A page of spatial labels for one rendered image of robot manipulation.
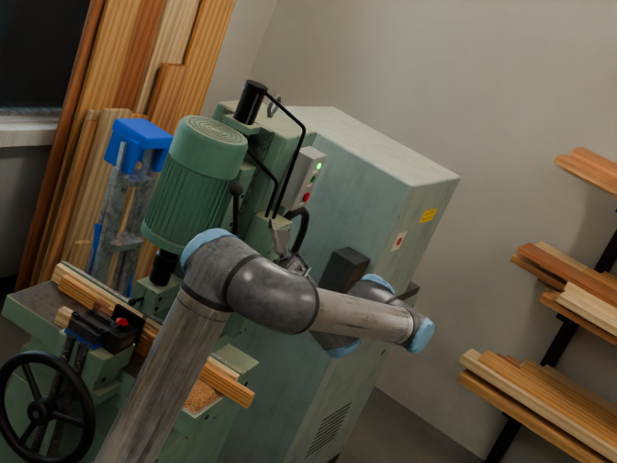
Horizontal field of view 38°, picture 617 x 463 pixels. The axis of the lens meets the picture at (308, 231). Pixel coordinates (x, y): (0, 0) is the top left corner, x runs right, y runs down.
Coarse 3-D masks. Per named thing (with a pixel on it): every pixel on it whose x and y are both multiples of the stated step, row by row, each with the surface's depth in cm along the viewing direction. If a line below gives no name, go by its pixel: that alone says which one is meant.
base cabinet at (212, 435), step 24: (24, 384) 230; (24, 408) 231; (48, 432) 230; (72, 432) 227; (96, 432) 223; (216, 432) 263; (0, 456) 238; (168, 456) 232; (192, 456) 253; (216, 456) 277
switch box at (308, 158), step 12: (300, 156) 236; (312, 156) 236; (324, 156) 242; (288, 168) 238; (300, 168) 236; (312, 168) 237; (300, 180) 237; (288, 192) 239; (300, 192) 238; (288, 204) 240
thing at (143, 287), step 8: (144, 280) 226; (176, 280) 233; (136, 288) 225; (144, 288) 224; (152, 288) 224; (160, 288) 225; (168, 288) 227; (176, 288) 232; (136, 296) 225; (144, 296) 224; (152, 296) 223; (160, 296) 224; (168, 296) 229; (136, 304) 226; (144, 304) 225; (152, 304) 224; (160, 304) 227; (168, 304) 232; (144, 312) 225; (152, 312) 225
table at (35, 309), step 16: (32, 288) 235; (48, 288) 238; (16, 304) 226; (32, 304) 228; (48, 304) 231; (64, 304) 234; (80, 304) 237; (16, 320) 227; (32, 320) 225; (48, 320) 224; (48, 336) 224; (48, 368) 213; (128, 368) 218; (64, 384) 212; (112, 384) 215; (128, 384) 217; (96, 400) 209; (224, 400) 225; (192, 416) 211; (208, 416) 220; (192, 432) 214
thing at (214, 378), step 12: (60, 288) 240; (72, 288) 238; (84, 288) 237; (84, 300) 237; (204, 372) 226; (216, 372) 225; (216, 384) 225; (228, 384) 224; (240, 384) 225; (228, 396) 225; (240, 396) 223; (252, 396) 223
